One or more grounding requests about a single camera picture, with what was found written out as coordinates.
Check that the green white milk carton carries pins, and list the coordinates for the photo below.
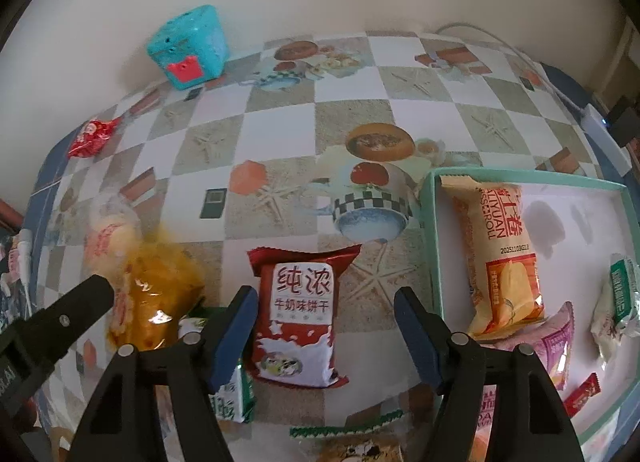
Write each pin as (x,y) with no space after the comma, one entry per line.
(230,404)

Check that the pink roll cake packet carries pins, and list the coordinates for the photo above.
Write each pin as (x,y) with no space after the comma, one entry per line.
(557,347)

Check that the teal cardboard tray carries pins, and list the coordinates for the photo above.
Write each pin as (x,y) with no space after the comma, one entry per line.
(570,222)

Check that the round bread packet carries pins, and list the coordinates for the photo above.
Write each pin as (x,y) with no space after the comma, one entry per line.
(107,237)

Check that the red snack packet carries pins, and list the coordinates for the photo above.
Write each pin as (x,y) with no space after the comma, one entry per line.
(92,136)

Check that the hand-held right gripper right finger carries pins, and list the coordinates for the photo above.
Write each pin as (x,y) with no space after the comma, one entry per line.
(420,337)

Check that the crumpled blue white wrapper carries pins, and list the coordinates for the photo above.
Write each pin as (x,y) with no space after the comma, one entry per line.
(15,297)

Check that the dark red biscuit packet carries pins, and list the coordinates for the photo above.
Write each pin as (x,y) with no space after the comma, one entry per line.
(295,312)

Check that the small red candy packet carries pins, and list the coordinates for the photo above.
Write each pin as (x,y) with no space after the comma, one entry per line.
(582,392)

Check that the white power strip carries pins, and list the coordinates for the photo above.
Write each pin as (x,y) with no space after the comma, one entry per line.
(602,134)

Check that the pale green snack packet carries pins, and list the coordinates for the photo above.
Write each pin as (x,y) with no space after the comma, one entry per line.
(622,292)

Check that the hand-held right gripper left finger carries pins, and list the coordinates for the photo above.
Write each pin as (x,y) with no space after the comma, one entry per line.
(232,337)

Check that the pink board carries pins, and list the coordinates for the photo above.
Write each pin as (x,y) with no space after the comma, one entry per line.
(9,214)

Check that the teal toy box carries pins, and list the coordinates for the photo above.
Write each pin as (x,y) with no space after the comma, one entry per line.
(187,41)

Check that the green cartoon cookie packet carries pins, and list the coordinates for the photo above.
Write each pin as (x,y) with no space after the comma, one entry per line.
(350,447)

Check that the yellow snack packet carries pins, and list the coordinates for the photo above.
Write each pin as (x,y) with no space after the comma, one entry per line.
(150,297)

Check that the small pink snack packet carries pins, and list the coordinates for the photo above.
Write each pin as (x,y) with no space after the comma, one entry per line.
(17,257)

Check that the orange roll cake packet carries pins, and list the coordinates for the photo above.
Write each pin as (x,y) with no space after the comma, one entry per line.
(500,252)

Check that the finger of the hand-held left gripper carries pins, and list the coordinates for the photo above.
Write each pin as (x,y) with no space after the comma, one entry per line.
(70,314)

